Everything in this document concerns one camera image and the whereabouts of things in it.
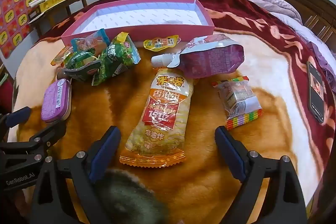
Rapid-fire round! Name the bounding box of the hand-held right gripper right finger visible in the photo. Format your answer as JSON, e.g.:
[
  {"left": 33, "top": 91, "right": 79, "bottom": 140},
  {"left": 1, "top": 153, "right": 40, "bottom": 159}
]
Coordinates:
[{"left": 215, "top": 126, "right": 307, "bottom": 224}]

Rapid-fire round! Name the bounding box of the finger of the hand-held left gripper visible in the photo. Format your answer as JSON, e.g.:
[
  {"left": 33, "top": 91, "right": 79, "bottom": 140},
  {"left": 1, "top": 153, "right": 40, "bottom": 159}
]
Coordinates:
[
  {"left": 25, "top": 120, "right": 67, "bottom": 159},
  {"left": 0, "top": 106, "right": 32, "bottom": 140}
]

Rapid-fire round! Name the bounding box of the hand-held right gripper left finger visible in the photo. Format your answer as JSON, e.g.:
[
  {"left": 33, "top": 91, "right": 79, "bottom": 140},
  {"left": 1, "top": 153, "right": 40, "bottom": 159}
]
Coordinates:
[{"left": 30, "top": 126, "right": 122, "bottom": 224}]

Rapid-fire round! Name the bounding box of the purple candy tin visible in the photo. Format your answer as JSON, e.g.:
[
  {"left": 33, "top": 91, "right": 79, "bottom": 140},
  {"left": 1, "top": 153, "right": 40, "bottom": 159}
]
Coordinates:
[{"left": 41, "top": 78, "right": 72, "bottom": 123}]

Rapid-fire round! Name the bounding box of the rainbow striped clear packet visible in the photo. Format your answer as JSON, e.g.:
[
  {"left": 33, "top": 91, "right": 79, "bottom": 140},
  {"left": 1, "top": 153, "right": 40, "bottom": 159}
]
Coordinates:
[{"left": 211, "top": 76, "right": 263, "bottom": 130}]

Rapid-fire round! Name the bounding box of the orange rice cracker packet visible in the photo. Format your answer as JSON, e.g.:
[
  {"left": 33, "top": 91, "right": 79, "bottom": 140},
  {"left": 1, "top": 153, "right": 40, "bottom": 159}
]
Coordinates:
[{"left": 119, "top": 68, "right": 195, "bottom": 168}]

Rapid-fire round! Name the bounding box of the orange clear snack packet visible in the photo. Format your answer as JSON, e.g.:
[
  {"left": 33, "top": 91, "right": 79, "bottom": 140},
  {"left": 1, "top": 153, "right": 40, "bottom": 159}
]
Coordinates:
[{"left": 51, "top": 47, "right": 76, "bottom": 67}]

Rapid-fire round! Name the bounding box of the dark green snack packet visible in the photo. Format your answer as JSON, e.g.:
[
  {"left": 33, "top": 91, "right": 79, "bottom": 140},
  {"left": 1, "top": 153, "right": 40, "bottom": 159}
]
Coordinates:
[{"left": 62, "top": 52, "right": 103, "bottom": 82}]

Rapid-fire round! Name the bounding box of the purple spout pouch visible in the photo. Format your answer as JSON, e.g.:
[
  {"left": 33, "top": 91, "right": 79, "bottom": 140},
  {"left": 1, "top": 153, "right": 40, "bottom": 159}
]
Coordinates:
[{"left": 151, "top": 33, "right": 245, "bottom": 79}]

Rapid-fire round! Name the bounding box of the blue orange candy packet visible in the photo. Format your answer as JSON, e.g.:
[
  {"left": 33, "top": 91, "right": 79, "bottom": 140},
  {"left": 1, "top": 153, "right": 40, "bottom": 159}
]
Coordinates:
[{"left": 71, "top": 30, "right": 111, "bottom": 56}]

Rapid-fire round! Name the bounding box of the yellow green pea packet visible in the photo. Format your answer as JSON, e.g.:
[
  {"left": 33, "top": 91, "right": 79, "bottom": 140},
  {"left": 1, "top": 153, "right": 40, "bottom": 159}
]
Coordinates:
[{"left": 105, "top": 32, "right": 141, "bottom": 67}]

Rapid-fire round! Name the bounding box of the yellow jelly cup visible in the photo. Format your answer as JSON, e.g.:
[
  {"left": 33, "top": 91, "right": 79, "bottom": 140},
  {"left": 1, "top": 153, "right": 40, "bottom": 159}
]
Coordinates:
[{"left": 143, "top": 35, "right": 180, "bottom": 52}]

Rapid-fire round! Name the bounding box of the pink cardboard box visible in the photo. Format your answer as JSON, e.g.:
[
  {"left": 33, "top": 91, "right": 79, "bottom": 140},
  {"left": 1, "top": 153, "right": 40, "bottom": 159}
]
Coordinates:
[{"left": 61, "top": 0, "right": 215, "bottom": 46}]

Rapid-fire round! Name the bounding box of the red orange printed blanket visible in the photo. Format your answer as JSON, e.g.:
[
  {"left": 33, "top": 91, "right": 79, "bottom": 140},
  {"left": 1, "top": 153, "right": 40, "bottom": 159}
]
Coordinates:
[{"left": 7, "top": 0, "right": 336, "bottom": 224}]

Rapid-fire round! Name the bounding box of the black smartphone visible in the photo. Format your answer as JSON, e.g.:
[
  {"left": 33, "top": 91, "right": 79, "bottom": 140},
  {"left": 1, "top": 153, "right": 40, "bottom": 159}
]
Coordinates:
[{"left": 307, "top": 61, "right": 324, "bottom": 123}]

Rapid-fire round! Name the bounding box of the red yellow patterned board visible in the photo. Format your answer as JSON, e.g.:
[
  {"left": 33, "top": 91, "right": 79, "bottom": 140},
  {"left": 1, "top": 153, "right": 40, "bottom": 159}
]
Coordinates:
[{"left": 0, "top": 0, "right": 54, "bottom": 59}]

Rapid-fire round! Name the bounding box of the white paper roll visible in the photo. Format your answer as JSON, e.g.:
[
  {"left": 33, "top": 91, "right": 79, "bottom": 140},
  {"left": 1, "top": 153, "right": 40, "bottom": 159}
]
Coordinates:
[{"left": 28, "top": 0, "right": 51, "bottom": 8}]

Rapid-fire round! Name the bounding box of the lilac bed sheet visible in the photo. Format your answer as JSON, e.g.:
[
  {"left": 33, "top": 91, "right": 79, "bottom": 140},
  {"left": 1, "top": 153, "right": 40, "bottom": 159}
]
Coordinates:
[{"left": 306, "top": 42, "right": 336, "bottom": 90}]

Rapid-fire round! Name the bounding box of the dark wooden headboard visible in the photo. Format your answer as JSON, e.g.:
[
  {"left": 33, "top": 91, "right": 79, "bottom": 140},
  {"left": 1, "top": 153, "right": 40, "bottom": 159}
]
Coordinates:
[{"left": 280, "top": 0, "right": 336, "bottom": 51}]

